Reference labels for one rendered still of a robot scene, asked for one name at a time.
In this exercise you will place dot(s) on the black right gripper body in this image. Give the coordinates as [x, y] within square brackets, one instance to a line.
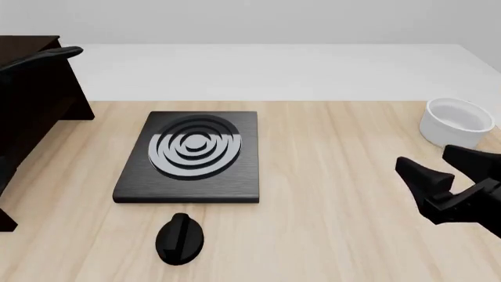
[466, 205]

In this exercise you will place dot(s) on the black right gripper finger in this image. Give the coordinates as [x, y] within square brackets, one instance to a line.
[424, 182]
[475, 163]

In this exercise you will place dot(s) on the dark wooden cabinet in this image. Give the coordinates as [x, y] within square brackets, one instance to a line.
[47, 97]

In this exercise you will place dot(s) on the black frying pan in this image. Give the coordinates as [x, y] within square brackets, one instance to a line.
[58, 53]

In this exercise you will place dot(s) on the white ceramic bowl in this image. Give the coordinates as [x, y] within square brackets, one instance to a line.
[450, 129]

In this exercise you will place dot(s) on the flat black stove plate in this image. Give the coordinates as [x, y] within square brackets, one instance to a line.
[188, 185]

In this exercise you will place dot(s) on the round black stove knob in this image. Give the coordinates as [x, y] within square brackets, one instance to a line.
[180, 241]

